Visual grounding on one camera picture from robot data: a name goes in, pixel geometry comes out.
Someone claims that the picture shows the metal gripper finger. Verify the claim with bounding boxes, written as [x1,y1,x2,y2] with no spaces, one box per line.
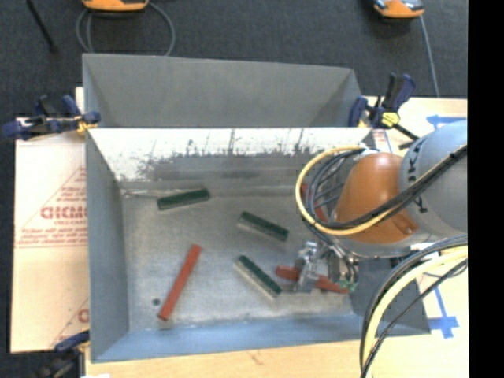
[294,264,319,294]
[299,241,323,269]

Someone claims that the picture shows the dark green flat block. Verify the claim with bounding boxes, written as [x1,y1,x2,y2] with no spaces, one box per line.
[236,210,290,243]
[233,254,284,301]
[157,187,211,212]

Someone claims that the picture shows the brown cardboard board red print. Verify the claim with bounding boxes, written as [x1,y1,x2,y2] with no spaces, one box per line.
[9,131,91,354]

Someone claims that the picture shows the red-brown flat block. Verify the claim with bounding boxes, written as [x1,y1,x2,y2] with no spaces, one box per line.
[157,243,203,323]
[274,265,350,295]

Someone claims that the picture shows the grey metal bin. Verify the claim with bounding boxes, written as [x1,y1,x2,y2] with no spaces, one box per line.
[81,52,431,364]

